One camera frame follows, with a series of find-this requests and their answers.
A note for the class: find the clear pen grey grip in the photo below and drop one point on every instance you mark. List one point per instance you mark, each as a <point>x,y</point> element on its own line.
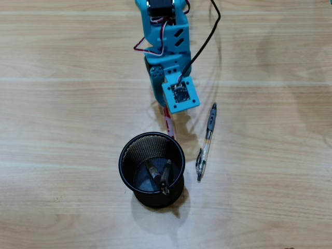
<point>212,122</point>

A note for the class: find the clear stick pen black cap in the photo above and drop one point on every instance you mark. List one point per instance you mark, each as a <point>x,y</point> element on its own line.
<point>153,172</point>

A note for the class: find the red retractable pen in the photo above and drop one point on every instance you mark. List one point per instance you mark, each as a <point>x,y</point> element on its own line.
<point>169,124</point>

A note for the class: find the black mesh pen holder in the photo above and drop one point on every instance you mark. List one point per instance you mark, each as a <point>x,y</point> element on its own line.
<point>153,202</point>

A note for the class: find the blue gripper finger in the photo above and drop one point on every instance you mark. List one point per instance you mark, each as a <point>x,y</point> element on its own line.
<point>157,85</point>

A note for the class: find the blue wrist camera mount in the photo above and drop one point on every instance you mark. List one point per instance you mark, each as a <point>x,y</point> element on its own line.
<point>190,102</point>

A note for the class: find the black gel pen rubber grip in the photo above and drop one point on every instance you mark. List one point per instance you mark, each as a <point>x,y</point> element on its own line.
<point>165,176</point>

